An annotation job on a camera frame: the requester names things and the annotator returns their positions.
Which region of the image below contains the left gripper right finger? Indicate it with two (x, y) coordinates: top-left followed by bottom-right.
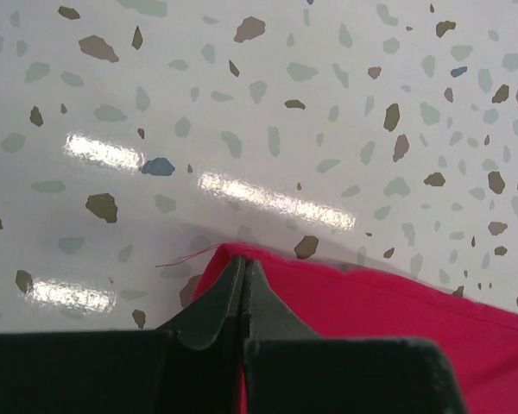
(241, 260), (467, 413)

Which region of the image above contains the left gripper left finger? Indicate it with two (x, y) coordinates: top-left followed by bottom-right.
(0, 256), (246, 413)

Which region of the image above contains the magenta t shirt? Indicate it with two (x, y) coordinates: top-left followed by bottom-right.
(192, 243), (518, 413)

